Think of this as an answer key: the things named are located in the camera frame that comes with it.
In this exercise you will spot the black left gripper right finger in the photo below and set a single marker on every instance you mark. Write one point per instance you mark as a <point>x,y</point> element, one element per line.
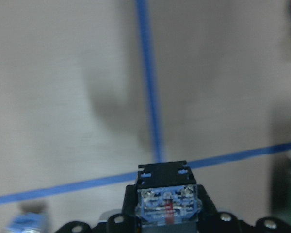
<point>213,221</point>

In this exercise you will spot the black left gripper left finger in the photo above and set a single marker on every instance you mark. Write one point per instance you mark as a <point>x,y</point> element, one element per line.
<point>115,221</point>

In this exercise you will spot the green push button switch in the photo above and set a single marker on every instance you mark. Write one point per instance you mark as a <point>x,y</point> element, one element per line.
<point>167,194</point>

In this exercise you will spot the green conveyor belt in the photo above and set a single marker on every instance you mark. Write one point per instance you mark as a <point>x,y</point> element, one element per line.
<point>281,189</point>

